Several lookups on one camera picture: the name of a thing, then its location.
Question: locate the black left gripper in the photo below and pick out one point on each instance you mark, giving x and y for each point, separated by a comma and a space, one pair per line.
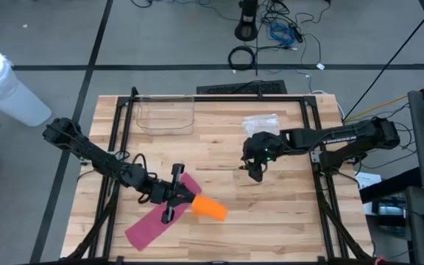
160, 193

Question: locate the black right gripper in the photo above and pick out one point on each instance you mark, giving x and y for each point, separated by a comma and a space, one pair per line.
263, 147

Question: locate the orange elastic bandage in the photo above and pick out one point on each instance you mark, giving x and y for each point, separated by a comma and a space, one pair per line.
210, 208

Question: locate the clear plastic zip bag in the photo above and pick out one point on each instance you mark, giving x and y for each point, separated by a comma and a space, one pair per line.
247, 130
265, 123

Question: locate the pink elastic bandage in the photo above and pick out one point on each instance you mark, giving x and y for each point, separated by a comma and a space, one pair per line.
149, 228

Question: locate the clear plastic container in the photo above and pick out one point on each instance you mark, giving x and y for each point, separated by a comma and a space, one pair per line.
166, 116

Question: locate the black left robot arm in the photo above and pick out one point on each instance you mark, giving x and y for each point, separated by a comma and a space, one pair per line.
94, 156

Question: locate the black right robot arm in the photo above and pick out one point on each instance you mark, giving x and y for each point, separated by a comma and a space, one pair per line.
344, 136

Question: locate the black perforated computer case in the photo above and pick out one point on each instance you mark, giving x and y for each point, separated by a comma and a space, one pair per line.
226, 88

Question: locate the white paper sheet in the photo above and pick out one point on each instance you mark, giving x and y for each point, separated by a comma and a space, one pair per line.
368, 180

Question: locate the black floor stand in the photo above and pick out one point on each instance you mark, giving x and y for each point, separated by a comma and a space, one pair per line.
247, 31

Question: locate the thin black pole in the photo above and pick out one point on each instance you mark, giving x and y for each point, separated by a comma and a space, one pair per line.
392, 60

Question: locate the white trash bin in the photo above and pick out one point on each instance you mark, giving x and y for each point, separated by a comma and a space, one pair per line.
6, 88

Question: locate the black table frame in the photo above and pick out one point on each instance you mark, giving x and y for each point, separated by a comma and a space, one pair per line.
215, 98

